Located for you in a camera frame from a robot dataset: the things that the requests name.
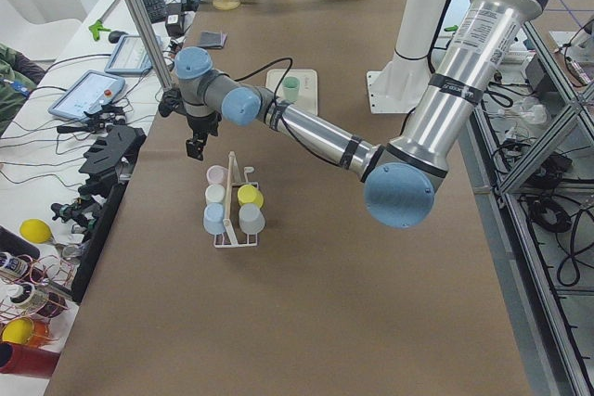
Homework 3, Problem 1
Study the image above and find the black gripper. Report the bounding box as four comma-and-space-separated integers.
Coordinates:
186, 112, 221, 159

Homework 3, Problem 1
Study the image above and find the green plastic cup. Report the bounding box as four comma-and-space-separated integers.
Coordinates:
282, 76, 301, 103

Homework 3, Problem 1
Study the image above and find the cream rabbit tray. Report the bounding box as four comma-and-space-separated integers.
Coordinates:
265, 69, 318, 115

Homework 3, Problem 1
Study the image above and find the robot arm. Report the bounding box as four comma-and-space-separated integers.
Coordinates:
175, 0, 549, 228

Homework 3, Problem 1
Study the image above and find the pink plastic cup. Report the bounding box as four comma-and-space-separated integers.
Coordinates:
206, 165, 228, 185

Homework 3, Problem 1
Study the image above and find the cream plastic cup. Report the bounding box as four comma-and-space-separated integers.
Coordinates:
204, 184, 226, 204

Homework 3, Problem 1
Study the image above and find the yellow plastic cup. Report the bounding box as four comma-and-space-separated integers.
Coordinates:
237, 184, 265, 209

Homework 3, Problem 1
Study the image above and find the light blue plastic cup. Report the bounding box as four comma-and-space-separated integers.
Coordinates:
202, 202, 226, 236

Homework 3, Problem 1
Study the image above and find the pale grey-blue plastic cup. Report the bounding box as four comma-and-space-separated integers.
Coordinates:
239, 203, 265, 235

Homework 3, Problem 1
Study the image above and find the folded grey cloth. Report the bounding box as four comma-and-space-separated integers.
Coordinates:
197, 31, 227, 49

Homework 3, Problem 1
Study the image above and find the teach pendant tablet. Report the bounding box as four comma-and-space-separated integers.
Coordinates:
47, 70, 125, 121
104, 35, 152, 76

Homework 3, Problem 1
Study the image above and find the black keyboard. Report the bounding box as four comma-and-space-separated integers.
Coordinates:
142, 0, 167, 23

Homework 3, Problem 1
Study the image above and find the yellow lemon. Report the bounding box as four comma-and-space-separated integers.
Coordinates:
19, 219, 52, 244

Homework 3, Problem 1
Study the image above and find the white wire cup rack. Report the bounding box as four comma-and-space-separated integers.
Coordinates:
213, 151, 260, 249

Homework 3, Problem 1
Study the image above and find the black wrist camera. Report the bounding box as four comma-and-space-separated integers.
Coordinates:
158, 88, 186, 118

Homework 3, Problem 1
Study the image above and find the aluminium frame post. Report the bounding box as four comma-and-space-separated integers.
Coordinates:
124, 0, 173, 93

